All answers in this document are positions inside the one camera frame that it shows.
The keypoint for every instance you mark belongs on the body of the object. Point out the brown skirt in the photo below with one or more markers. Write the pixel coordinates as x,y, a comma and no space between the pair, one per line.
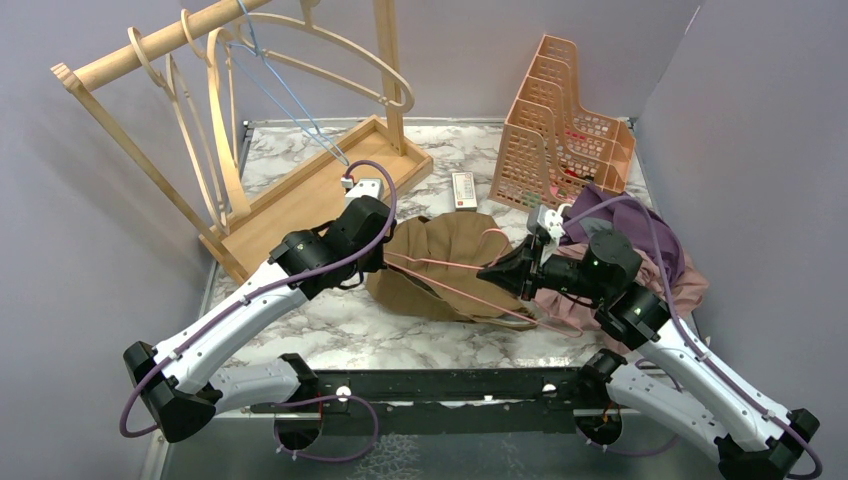
431,272

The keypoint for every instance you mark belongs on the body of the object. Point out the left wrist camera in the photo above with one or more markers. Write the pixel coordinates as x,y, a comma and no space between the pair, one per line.
365,187

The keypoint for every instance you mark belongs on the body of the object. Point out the wooden clothes rack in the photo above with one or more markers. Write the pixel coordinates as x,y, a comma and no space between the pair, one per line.
288,182

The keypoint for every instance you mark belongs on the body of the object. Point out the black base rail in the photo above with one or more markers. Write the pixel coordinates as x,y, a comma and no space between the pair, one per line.
446,401

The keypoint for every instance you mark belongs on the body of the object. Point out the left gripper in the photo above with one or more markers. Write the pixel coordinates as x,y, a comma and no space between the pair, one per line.
376,262

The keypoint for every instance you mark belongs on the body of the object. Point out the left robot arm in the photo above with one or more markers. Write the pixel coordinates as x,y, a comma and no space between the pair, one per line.
182,381

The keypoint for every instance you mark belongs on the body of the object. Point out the purple garment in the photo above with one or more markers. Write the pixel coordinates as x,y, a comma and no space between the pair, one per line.
626,217

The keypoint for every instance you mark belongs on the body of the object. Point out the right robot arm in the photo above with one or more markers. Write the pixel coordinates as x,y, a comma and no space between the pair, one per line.
736,426

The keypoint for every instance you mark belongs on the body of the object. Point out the peach plastic file organizer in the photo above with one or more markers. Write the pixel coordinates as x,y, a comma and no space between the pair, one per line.
552,147

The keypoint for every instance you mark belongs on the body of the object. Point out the blue wire hanger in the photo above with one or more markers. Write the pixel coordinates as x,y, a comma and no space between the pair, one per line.
314,131

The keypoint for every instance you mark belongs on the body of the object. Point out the small white red box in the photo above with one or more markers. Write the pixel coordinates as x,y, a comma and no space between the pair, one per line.
464,191

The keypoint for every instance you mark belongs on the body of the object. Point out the wooden hanger leftmost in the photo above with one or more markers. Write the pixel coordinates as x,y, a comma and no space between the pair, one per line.
194,135

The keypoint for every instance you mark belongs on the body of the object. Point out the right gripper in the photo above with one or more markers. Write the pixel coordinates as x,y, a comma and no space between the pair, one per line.
516,269

